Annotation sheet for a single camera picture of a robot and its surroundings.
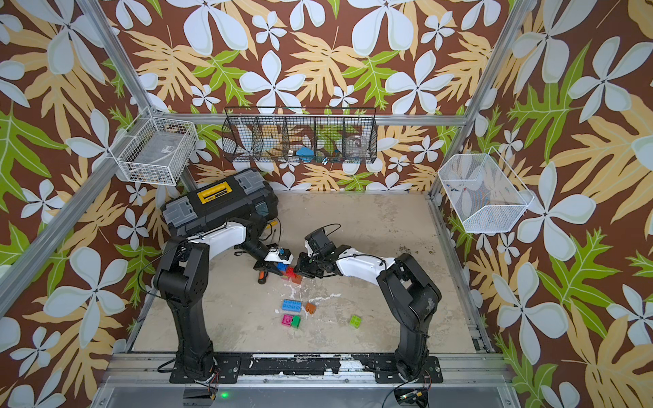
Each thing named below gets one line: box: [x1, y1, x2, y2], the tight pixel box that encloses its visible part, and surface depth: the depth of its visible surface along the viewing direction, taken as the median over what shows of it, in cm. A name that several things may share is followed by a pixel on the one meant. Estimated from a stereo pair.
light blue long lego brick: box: [281, 299, 303, 313], surface depth 88 cm
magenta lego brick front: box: [281, 313, 294, 328], surface depth 84 cm
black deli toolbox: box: [161, 169, 279, 237], surface depth 97 cm
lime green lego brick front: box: [349, 315, 364, 329], surface depth 84 cm
